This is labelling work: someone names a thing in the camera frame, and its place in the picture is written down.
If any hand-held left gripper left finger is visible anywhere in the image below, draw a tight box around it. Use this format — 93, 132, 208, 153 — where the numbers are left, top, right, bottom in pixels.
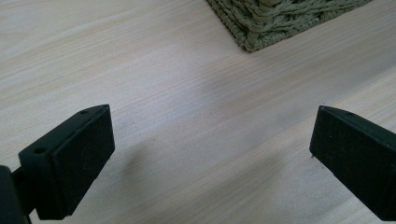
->
18, 104, 116, 221

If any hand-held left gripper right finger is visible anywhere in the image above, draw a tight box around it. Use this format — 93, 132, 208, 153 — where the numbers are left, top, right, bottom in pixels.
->
309, 105, 396, 222

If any green woven mat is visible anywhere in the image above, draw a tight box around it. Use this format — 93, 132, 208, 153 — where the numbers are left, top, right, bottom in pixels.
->
206, 0, 374, 53

